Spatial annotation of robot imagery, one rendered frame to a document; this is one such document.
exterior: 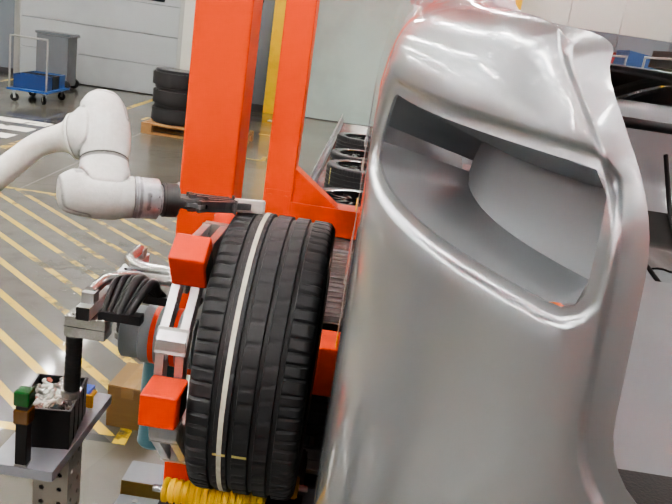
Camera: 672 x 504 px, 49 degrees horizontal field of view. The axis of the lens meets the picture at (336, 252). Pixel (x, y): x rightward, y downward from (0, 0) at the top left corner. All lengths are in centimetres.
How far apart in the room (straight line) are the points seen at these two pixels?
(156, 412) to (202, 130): 94
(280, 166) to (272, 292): 264
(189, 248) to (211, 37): 79
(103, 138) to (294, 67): 249
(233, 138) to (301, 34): 195
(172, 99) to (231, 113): 813
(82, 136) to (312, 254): 54
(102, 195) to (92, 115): 18
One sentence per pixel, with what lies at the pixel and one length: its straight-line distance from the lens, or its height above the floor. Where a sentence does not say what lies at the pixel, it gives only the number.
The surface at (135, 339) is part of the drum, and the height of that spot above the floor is 86.
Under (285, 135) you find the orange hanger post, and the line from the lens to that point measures 408.
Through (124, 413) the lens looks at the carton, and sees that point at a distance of 309.
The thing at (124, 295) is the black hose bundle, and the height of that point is 101.
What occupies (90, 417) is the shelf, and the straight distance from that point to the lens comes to 229.
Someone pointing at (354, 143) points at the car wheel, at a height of 45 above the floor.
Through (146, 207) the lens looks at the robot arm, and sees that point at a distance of 162.
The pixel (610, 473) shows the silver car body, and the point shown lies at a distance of 73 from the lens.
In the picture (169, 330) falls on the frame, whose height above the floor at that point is 98.
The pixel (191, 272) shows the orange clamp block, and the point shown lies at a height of 109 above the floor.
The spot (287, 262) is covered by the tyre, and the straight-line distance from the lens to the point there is 154.
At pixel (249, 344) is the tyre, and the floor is 99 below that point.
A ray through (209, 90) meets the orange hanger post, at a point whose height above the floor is 140.
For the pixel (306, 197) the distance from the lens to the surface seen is 413.
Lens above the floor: 159
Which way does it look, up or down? 16 degrees down
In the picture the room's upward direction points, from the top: 9 degrees clockwise
